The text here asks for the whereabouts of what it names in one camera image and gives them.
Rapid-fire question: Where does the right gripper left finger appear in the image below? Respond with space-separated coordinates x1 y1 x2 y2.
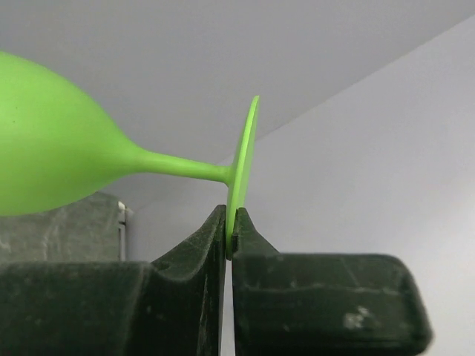
1 205 226 355

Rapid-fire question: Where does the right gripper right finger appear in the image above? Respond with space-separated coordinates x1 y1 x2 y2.
232 208 433 355

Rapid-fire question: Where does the green wine glass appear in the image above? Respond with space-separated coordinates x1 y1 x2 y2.
1 52 260 255

